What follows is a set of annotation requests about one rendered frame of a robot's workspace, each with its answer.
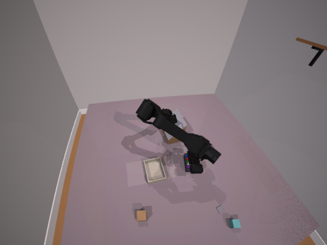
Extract teal cube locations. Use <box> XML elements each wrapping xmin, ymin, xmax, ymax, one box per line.
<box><xmin>229</xmin><ymin>219</ymin><xmax>241</xmax><ymax>229</ymax></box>

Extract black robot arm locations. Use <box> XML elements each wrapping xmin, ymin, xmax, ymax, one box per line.
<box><xmin>135</xmin><ymin>99</ymin><xmax>221</xmax><ymax>164</ymax></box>

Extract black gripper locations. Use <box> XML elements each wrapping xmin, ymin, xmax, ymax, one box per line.
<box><xmin>187</xmin><ymin>151</ymin><xmax>204</xmax><ymax>174</ymax></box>

